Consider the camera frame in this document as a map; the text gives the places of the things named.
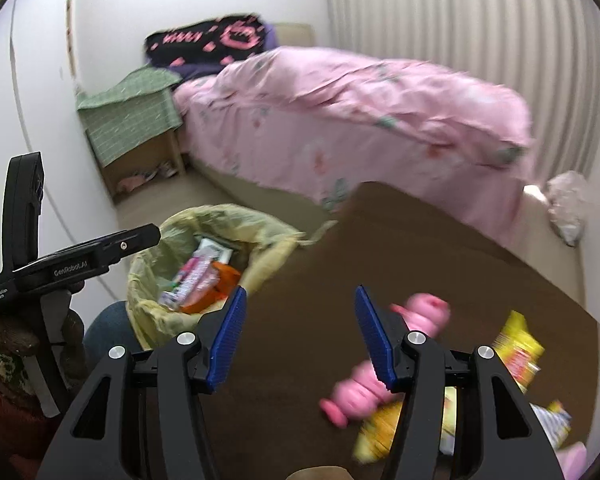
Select brown tablecloth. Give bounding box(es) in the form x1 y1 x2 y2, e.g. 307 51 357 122
200 182 600 480

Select white purple packet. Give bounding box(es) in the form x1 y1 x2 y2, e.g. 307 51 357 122
535 400 573 451

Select person's left hand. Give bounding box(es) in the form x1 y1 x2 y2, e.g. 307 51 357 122
0 290 88 386

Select black Hello Kitty pillow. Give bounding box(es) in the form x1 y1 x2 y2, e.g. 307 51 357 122
145 12 273 68

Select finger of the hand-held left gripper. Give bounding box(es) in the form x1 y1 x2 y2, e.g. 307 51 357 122
95 225 162 266

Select white pleated curtain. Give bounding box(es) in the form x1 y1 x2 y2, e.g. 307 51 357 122
325 0 600 196

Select wooden nightstand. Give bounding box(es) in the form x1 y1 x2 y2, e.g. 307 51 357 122
100 127 187 206

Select bed with pink sheet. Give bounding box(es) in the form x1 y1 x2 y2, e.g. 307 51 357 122
172 46 536 231

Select beige headboard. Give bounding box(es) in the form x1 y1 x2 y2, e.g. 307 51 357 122
275 22 316 53

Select orange snack packet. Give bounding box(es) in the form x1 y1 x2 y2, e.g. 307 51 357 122
182 262 243 315

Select pink caterpillar toy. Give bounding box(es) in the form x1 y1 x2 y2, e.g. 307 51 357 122
320 292 451 428

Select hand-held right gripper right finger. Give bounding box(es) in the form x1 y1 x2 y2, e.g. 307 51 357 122
355 284 566 480

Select green checked cloth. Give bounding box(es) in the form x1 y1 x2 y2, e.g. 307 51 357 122
76 66 183 168

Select plain yellow packet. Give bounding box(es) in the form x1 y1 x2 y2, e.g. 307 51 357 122
352 400 406 463

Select pale green packet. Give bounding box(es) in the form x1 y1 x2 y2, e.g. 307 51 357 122
440 385 458 456

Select pink slippers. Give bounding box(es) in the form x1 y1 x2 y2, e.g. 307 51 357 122
117 175 148 195

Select white plastic bag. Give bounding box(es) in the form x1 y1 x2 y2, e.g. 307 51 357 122
545 171 588 247

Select yellow red snack packet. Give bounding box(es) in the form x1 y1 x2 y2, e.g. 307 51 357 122
495 310 546 393

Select pink bottle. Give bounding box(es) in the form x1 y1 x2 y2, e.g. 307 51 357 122
555 442 588 480

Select yellow bag trash bin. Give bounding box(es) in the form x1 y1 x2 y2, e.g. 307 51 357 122
126 203 326 351

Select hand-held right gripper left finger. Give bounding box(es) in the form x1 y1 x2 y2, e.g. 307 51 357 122
35 285 248 480

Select pink floral duvet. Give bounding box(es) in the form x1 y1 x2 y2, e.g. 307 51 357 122
215 46 533 168

